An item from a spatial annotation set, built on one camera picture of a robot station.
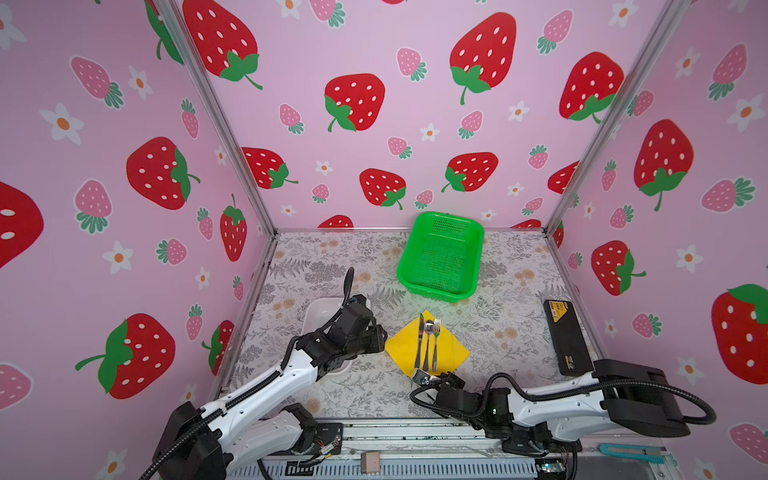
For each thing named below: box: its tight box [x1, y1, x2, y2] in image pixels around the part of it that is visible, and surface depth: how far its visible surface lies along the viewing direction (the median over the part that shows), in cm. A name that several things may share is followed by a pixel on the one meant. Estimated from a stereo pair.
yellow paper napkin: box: [385, 316, 470, 377], surface depth 90 cm
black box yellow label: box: [543, 299, 594, 376], surface depth 95 cm
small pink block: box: [360, 451, 381, 474], surface depth 70 cm
